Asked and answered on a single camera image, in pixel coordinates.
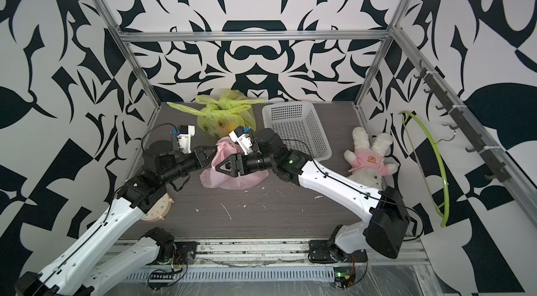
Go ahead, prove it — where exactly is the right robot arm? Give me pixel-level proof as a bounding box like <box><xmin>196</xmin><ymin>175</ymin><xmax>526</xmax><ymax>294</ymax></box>
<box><xmin>215</xmin><ymin>127</ymin><xmax>410</xmax><ymax>262</ymax></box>

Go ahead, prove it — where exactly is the black hook rack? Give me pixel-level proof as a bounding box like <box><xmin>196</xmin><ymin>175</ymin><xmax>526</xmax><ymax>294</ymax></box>
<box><xmin>418</xmin><ymin>65</ymin><xmax>512</xmax><ymax>183</ymax></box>

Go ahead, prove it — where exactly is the plush bunny toy pink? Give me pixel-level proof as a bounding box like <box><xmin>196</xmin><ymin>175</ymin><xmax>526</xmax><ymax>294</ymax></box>
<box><xmin>343</xmin><ymin>127</ymin><xmax>399</xmax><ymax>190</ymax></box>

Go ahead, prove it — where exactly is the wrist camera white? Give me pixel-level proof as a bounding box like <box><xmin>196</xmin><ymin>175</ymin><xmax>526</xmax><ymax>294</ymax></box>
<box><xmin>172</xmin><ymin>125</ymin><xmax>195</xmax><ymax>154</ymax></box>
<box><xmin>229</xmin><ymin>126</ymin><xmax>253</xmax><ymax>155</ymax></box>

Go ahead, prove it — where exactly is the aluminium frame bar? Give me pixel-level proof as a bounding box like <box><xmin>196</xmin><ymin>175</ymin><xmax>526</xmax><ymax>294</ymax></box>
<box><xmin>119</xmin><ymin>30</ymin><xmax>389</xmax><ymax>43</ymax></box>

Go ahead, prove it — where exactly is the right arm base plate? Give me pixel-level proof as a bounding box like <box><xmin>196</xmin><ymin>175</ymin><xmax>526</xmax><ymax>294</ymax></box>
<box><xmin>308</xmin><ymin>240</ymin><xmax>368</xmax><ymax>265</ymax></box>

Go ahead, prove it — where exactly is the beige alarm clock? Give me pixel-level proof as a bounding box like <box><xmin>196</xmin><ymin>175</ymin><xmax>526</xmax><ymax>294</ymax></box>
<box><xmin>141</xmin><ymin>193</ymin><xmax>174</xmax><ymax>223</ymax></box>

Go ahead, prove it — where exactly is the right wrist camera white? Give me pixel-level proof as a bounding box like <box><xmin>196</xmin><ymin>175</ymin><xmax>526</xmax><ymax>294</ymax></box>
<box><xmin>229</xmin><ymin>126</ymin><xmax>253</xmax><ymax>155</ymax></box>

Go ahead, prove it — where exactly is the white plastic basket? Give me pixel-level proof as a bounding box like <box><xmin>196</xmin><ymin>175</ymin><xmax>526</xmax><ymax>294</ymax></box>
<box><xmin>262</xmin><ymin>102</ymin><xmax>332</xmax><ymax>161</ymax></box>

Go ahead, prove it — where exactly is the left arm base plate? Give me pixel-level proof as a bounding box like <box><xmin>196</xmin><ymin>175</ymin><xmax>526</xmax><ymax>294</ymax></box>
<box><xmin>136</xmin><ymin>235</ymin><xmax>199</xmax><ymax>266</ymax></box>

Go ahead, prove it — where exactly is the green hoop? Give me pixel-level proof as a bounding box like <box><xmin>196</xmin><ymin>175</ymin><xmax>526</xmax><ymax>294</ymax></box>
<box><xmin>399</xmin><ymin>111</ymin><xmax>450</xmax><ymax>228</ymax></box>

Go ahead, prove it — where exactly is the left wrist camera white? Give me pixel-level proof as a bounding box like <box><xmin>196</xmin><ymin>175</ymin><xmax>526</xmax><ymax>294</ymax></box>
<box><xmin>172</xmin><ymin>125</ymin><xmax>195</xmax><ymax>154</ymax></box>

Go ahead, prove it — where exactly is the green avocado plastic bag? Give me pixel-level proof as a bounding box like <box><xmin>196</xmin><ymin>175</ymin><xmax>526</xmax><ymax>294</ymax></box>
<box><xmin>196</xmin><ymin>104</ymin><xmax>257</xmax><ymax>139</ymax></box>

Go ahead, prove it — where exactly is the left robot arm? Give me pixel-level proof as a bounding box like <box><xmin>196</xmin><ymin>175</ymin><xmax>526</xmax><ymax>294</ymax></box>
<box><xmin>15</xmin><ymin>140</ymin><xmax>217</xmax><ymax>295</ymax></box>

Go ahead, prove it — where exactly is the pink plastic bag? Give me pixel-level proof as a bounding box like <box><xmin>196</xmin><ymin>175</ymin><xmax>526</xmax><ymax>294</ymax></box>
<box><xmin>200</xmin><ymin>137</ymin><xmax>269</xmax><ymax>191</ymax></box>

